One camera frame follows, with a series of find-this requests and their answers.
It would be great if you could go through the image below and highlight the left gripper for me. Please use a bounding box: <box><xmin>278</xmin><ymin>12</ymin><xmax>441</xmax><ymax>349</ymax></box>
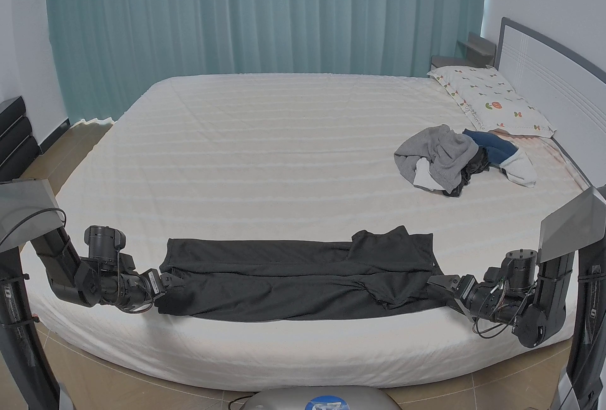
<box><xmin>121</xmin><ymin>268</ymin><xmax>186</xmax><ymax>312</ymax></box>

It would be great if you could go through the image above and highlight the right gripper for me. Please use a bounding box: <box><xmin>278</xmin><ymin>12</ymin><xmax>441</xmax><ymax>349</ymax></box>
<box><xmin>427</xmin><ymin>274</ymin><xmax>503</xmax><ymax>324</ymax></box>

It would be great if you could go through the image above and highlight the black T-shirt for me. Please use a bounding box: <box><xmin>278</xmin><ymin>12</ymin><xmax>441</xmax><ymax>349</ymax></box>
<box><xmin>154</xmin><ymin>225</ymin><xmax>448</xmax><ymax>323</ymax></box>

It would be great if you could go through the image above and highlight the pile of clothes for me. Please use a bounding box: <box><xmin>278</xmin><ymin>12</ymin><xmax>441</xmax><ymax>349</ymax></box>
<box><xmin>393</xmin><ymin>124</ymin><xmax>538</xmax><ymax>198</ymax></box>

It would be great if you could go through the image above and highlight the bed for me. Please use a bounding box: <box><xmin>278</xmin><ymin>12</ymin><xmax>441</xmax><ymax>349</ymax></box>
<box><xmin>19</xmin><ymin>16</ymin><xmax>606</xmax><ymax>392</ymax></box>

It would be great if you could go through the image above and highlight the white printed pillow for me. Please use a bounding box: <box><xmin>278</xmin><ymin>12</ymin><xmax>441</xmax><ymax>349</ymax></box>
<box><xmin>426</xmin><ymin>65</ymin><xmax>558</xmax><ymax>137</ymax></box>

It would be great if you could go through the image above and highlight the black chest of drawers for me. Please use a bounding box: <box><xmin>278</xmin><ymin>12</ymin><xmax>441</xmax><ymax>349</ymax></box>
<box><xmin>0</xmin><ymin>97</ymin><xmax>41</xmax><ymax>184</ymax></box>

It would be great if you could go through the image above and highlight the grey bedside table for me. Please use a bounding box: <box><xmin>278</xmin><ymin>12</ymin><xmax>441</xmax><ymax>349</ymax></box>
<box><xmin>430</xmin><ymin>32</ymin><xmax>498</xmax><ymax>69</ymax></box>

